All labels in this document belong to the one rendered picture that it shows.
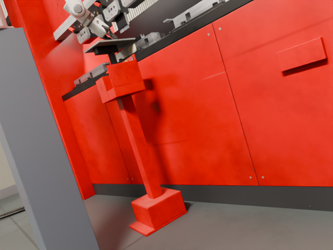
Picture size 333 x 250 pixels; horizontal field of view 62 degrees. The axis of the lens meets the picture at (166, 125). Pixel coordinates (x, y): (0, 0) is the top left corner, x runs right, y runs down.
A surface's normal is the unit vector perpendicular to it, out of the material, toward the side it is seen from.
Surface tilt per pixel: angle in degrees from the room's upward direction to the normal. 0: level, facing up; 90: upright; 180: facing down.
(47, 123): 90
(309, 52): 90
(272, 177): 90
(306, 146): 90
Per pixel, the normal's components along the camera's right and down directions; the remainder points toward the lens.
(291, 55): -0.68, 0.27
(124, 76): 0.51, -0.09
